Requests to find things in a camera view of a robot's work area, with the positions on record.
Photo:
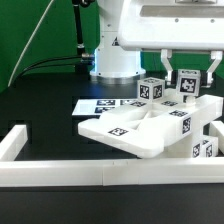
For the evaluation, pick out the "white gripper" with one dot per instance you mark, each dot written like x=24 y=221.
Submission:
x=182 y=25

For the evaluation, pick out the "white chair backrest frame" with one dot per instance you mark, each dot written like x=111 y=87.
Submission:
x=145 y=129

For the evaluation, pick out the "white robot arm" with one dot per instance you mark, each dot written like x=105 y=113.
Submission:
x=113 y=63

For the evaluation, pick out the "white U-shaped obstacle fence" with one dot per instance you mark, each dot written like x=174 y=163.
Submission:
x=14 y=173

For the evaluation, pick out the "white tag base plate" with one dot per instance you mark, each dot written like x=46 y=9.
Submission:
x=91 y=107

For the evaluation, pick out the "black camera pole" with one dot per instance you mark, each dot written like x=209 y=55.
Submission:
x=78 y=25

